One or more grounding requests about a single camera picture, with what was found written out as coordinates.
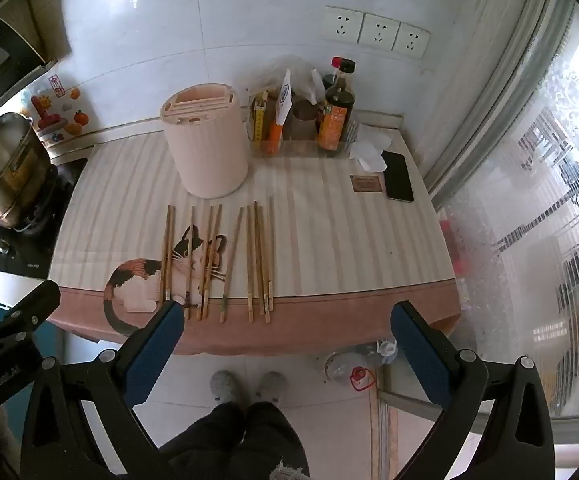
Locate white wall socket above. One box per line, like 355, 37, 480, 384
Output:
358, 12, 401, 51
392, 22, 431, 59
321, 6, 365, 45

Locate cartoon fruit wall sticker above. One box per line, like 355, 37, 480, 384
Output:
20, 74, 91, 144

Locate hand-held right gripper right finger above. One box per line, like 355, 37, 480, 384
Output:
389, 301, 557, 480

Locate black gas stove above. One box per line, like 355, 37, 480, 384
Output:
0, 157, 89, 281

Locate kitchen range hood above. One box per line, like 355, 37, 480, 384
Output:
0, 0, 73, 111

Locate white packet blue emblem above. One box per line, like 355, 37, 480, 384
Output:
272, 69, 293, 126

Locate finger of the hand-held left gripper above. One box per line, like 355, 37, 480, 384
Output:
0, 280, 61, 356

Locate striped cat print tablecloth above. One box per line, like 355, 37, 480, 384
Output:
46, 127, 463, 356

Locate clear plastic bottle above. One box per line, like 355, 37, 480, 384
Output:
324, 349, 379, 392

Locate stainless steel pot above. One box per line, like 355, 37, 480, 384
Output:
0, 111, 56, 232

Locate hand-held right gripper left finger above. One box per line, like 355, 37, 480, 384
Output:
19, 300, 187, 480

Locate brown card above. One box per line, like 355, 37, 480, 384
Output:
350, 174, 385, 194

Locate white tissue paper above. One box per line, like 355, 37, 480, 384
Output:
349, 122, 395, 172

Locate large white cylindrical container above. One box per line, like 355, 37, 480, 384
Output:
160, 81, 250, 199

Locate yellow box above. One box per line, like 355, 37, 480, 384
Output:
250, 91, 269, 142

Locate light wooden chopstick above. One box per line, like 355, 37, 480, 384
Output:
186, 205, 196, 320

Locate person's dark pants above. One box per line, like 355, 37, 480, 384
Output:
160, 400, 311, 480

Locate clear plastic organizer tray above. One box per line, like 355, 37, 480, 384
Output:
247, 95, 358, 160

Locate dark glass bottle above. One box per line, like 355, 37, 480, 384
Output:
321, 73, 341, 106

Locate grey fuzzy slipper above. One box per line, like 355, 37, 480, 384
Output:
210, 370, 240, 404
256, 371, 288, 404

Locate frosted glass sliding door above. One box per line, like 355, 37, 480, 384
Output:
427, 0, 579, 461

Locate orange boxes on shelf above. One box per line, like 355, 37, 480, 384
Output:
317, 56, 358, 152

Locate black smartphone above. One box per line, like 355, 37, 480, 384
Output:
381, 151, 415, 204

